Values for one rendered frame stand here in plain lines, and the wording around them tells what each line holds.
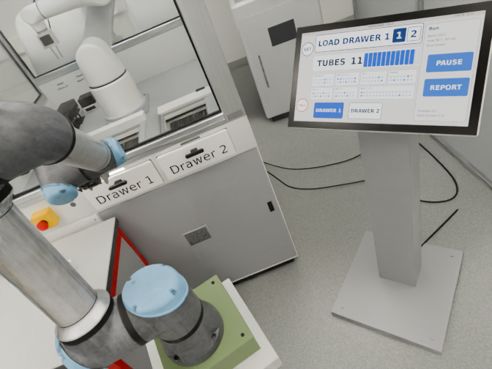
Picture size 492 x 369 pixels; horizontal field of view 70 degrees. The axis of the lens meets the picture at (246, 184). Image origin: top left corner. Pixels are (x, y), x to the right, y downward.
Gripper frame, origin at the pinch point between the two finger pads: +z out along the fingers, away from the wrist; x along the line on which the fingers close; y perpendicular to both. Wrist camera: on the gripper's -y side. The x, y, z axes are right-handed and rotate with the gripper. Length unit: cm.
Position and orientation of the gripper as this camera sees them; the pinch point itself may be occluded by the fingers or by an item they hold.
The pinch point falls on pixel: (101, 176)
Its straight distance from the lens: 131.7
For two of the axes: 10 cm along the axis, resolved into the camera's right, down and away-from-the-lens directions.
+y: 3.6, 8.9, -3.0
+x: 9.2, -3.8, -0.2
